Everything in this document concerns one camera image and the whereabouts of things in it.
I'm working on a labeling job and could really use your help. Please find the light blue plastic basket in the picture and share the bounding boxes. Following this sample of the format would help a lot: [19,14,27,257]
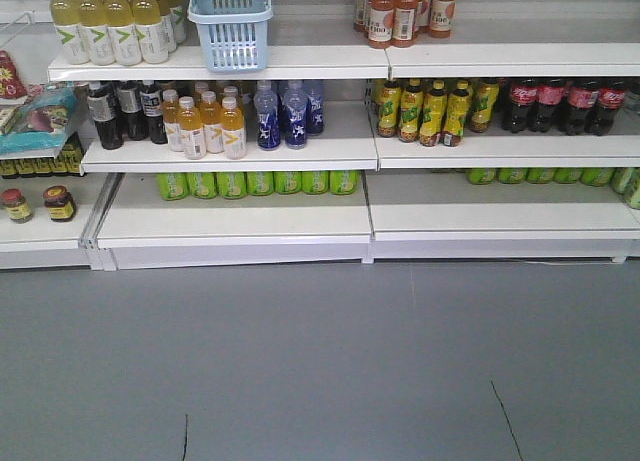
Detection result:
[188,0,273,74]

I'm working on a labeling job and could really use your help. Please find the green drink bottle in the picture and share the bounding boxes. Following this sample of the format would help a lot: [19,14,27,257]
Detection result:
[216,172,247,200]
[301,171,329,195]
[329,170,360,195]
[273,171,302,195]
[156,172,190,201]
[246,171,275,196]
[186,172,218,199]

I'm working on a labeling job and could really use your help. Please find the orange juice bottle white label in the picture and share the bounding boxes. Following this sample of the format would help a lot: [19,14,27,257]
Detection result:
[221,97,247,160]
[177,96,207,160]
[199,91,224,154]

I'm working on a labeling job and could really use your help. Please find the blue sports drink bottle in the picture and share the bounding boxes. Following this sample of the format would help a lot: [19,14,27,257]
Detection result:
[283,80,308,149]
[303,79,324,136]
[254,80,281,150]

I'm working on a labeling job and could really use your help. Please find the yellow lemon tea bottle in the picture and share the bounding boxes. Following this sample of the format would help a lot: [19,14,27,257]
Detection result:
[469,78,500,133]
[442,79,470,147]
[419,79,447,147]
[398,78,424,142]
[376,78,402,138]

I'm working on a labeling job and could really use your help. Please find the white metal shelving unit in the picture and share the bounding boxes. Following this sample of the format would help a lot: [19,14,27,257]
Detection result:
[1,0,639,271]

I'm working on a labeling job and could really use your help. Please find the dark drink bottle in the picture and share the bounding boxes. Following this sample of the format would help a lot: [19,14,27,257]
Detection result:
[117,81,148,141]
[140,80,167,144]
[87,81,123,150]

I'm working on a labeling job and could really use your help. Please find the orange C100 drink bottle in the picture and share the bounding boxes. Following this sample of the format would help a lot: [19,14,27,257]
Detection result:
[428,0,456,38]
[367,0,394,49]
[391,0,420,47]

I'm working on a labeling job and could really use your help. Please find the cola bottle red label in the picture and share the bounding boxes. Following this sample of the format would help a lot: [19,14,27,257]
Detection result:
[501,77,538,133]
[528,78,566,133]
[559,77,601,136]
[586,78,627,136]

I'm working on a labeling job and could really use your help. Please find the brown sauce jar red lid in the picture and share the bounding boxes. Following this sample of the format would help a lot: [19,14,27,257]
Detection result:
[43,185,76,222]

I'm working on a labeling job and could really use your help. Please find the pale yellow juice bottle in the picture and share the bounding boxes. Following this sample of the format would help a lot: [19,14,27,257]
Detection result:
[49,0,90,65]
[132,0,169,64]
[104,0,142,66]
[79,0,115,66]

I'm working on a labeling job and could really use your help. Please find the teal snack package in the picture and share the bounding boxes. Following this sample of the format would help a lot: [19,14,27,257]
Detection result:
[1,86,79,155]

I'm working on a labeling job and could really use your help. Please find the red snack bag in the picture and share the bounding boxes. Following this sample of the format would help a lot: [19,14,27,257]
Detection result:
[0,50,27,100]

